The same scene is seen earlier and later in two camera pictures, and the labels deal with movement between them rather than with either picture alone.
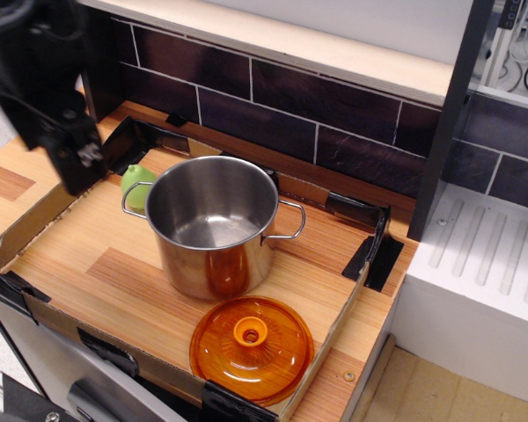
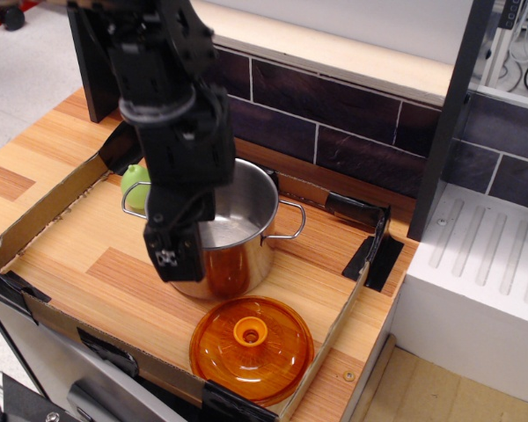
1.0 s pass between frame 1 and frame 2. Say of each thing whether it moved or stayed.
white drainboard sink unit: stayed
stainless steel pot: stayed
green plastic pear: stayed
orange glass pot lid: stayed
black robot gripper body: moved
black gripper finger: moved
